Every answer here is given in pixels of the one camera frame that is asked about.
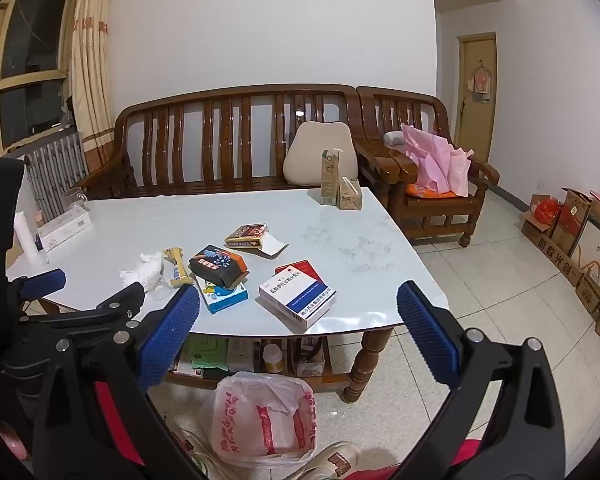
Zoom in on black orange box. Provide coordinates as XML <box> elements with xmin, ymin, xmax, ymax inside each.
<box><xmin>189</xmin><ymin>245</ymin><xmax>249</xmax><ymax>289</ymax></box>

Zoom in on white red trash bag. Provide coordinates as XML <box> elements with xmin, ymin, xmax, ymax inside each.
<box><xmin>199</xmin><ymin>372</ymin><xmax>317</xmax><ymax>468</ymax></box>

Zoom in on white tube bottle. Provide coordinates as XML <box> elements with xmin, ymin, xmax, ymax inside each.
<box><xmin>14</xmin><ymin>211</ymin><xmax>50</xmax><ymax>266</ymax></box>

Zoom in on blue cartoon medicine box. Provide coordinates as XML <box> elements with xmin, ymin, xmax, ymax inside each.
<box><xmin>195</xmin><ymin>276</ymin><xmax>248</xmax><ymax>314</ymax></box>

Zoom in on white tissue box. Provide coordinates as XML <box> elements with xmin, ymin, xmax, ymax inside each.
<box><xmin>38</xmin><ymin>206</ymin><xmax>92</xmax><ymax>252</ymax></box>

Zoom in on crumpled white tissue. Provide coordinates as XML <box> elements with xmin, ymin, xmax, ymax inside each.
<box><xmin>119</xmin><ymin>252</ymin><xmax>166</xmax><ymax>292</ymax></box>

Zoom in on yellow wrapper stick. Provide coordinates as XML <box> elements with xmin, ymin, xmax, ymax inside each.
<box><xmin>163</xmin><ymin>247</ymin><xmax>194</xmax><ymax>287</ymax></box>

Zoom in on glass mug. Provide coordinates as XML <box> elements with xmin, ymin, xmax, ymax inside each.
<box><xmin>60</xmin><ymin>186</ymin><xmax>87</xmax><ymax>211</ymax></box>

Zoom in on grey radiator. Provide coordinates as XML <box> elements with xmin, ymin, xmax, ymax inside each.
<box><xmin>7</xmin><ymin>127</ymin><xmax>88</xmax><ymax>222</ymax></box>

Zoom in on table lower shelf items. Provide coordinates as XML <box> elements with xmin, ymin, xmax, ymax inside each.
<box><xmin>171</xmin><ymin>335</ymin><xmax>330</xmax><ymax>380</ymax></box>

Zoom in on red trouser legs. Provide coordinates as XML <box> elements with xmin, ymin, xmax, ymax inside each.
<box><xmin>347</xmin><ymin>438</ymin><xmax>481</xmax><ymax>480</ymax></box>

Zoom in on yellow purple snack box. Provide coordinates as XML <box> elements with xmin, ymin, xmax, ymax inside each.
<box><xmin>224</xmin><ymin>223</ymin><xmax>288</xmax><ymax>258</ymax></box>

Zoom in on white blue medicine box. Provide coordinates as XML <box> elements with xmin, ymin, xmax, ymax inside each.
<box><xmin>259</xmin><ymin>266</ymin><xmax>337</xmax><ymax>330</ymax></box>

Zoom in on white sneaker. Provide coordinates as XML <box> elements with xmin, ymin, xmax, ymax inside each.
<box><xmin>285</xmin><ymin>441</ymin><xmax>362</xmax><ymax>480</ymax></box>

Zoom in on small brown carton box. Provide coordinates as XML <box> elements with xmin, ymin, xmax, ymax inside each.
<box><xmin>337</xmin><ymin>177</ymin><xmax>363</xmax><ymax>210</ymax></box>

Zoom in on open cardboard box red contents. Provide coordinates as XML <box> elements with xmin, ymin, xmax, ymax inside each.
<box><xmin>521</xmin><ymin>194</ymin><xmax>562</xmax><ymax>243</ymax></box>

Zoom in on pink plastic bag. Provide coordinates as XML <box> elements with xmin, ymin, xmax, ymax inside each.
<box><xmin>402</xmin><ymin>124</ymin><xmax>474</xmax><ymax>200</ymax></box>

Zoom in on row of cardboard boxes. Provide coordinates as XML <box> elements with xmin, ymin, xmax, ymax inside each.
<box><xmin>532</xmin><ymin>188</ymin><xmax>600</xmax><ymax>336</ymax></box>

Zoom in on wooden armchair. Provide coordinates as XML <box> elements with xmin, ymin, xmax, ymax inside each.
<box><xmin>354</xmin><ymin>87</ymin><xmax>500</xmax><ymax>247</ymax></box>

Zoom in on beige cushion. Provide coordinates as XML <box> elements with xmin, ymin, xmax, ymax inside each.
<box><xmin>283</xmin><ymin>122</ymin><xmax>358</xmax><ymax>188</ymax></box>

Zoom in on long wooden bench sofa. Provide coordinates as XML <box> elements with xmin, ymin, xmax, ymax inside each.
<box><xmin>80</xmin><ymin>84</ymin><xmax>399</xmax><ymax>200</ymax></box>

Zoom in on brown wooden door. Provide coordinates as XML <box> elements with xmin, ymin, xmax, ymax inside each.
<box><xmin>455</xmin><ymin>32</ymin><xmax>498</xmax><ymax>162</ymax></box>

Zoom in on beige curtain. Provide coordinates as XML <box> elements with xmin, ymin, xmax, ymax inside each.
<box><xmin>70</xmin><ymin>0</ymin><xmax>114</xmax><ymax>172</ymax></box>

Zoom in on window frame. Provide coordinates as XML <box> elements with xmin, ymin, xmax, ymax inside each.
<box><xmin>0</xmin><ymin>0</ymin><xmax>76</xmax><ymax>156</ymax></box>

